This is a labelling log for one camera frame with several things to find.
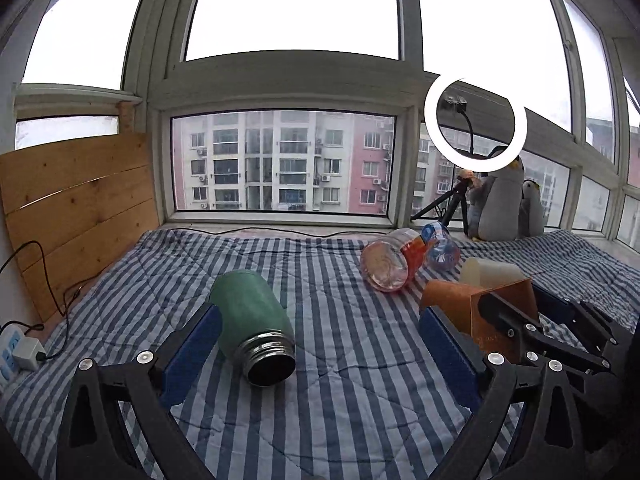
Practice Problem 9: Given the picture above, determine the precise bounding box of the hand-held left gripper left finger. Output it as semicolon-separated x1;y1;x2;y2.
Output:
56;301;224;480

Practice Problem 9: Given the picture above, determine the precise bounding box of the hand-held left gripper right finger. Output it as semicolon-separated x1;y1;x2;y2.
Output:
418;304;595;480

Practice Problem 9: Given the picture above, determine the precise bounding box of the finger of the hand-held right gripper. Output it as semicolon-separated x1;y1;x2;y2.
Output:
531;282;632;358
477;291;614;375

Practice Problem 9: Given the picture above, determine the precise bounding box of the orange cardboard box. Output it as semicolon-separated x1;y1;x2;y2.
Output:
419;277;540;362

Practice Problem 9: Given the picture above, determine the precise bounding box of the green steel thermos cup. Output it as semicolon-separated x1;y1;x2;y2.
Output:
209;270;298;387

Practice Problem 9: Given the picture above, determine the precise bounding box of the white cup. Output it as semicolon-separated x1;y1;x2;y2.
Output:
459;257;528;287

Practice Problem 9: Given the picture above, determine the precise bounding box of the clear cup with blue label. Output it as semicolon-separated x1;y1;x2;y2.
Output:
421;221;462;270

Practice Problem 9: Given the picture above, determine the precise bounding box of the small grey penguin plush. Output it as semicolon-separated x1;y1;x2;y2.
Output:
517;179;547;239

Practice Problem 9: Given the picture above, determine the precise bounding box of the clear plastic bottle orange label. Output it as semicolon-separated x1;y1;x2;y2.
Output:
360;228;432;294

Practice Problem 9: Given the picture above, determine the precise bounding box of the blue striped blanket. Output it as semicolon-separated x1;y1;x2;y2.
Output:
0;228;640;480

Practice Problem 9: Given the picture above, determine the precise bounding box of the large grey penguin plush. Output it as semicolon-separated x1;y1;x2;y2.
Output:
467;155;526;242

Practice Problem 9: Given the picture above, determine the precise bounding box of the black tripod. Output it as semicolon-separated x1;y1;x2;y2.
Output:
411;177;472;237

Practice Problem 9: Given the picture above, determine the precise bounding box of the small orange toy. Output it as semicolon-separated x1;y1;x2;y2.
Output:
457;168;484;192

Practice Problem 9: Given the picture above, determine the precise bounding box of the white plug adapter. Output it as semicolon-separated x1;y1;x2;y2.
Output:
12;337;48;372

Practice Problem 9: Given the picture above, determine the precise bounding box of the white power strip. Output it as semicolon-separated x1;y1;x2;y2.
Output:
0;324;25;387

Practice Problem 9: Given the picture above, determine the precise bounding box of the wooden board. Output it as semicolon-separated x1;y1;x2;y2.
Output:
0;101;162;325

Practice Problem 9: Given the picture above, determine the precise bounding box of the black gooseneck phone holder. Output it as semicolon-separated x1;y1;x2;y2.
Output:
442;92;480;159

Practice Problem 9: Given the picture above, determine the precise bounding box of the black cable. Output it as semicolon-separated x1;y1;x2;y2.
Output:
0;240;85;361

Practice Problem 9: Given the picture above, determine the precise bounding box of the white ring light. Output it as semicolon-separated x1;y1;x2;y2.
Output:
423;74;527;169

